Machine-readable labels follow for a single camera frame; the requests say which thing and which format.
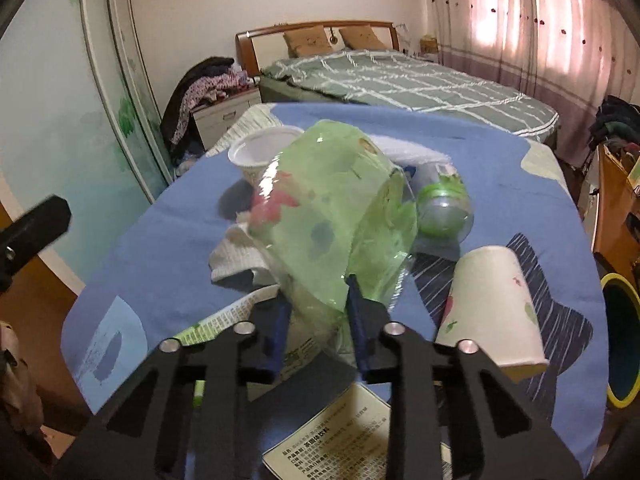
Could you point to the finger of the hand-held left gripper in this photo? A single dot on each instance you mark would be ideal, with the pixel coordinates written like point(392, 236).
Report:
point(35, 230)

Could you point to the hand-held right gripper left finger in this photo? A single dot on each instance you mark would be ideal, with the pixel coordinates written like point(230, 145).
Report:
point(276, 332)

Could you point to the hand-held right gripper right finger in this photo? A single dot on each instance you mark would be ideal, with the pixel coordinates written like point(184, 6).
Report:
point(358, 321)

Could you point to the large green plastic bottle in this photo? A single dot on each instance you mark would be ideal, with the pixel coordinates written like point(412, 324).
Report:
point(325, 200)

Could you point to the yellow rimmed trash bin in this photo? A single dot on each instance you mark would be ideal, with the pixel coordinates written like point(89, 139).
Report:
point(622, 340)

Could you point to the green printed leaflet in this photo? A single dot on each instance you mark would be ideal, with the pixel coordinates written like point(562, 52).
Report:
point(225, 320)

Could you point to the white text leaflet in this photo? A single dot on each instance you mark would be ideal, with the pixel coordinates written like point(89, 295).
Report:
point(330, 430)

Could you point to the blue patterned table cloth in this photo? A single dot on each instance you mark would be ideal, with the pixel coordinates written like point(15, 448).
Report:
point(150, 240)

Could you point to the sliding wardrobe doors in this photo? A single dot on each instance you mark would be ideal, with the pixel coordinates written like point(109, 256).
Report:
point(60, 110)

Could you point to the white printed paper cup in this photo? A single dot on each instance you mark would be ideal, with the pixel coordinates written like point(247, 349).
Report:
point(490, 305)

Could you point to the small green plastic bottle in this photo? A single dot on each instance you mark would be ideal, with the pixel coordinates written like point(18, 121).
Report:
point(442, 210)

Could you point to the white plastic cup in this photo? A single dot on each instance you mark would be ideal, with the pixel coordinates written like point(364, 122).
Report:
point(260, 147)

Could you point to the white nightstand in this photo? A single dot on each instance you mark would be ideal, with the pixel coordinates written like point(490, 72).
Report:
point(225, 115)

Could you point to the bed with green checked quilt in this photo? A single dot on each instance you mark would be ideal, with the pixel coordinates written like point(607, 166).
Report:
point(400, 80)

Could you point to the orange wooden cabinet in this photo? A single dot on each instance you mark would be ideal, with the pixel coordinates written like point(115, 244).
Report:
point(612, 200)

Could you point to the brown pillow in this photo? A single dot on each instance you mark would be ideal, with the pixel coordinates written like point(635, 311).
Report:
point(307, 41)
point(361, 36)

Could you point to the wooden headboard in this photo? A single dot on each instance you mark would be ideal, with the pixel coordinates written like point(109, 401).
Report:
point(260, 40)

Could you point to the heap of dark clothes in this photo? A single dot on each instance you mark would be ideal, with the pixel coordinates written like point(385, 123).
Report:
point(617, 120)

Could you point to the pink sheer curtain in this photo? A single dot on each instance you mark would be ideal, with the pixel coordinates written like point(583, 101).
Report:
point(525, 25)

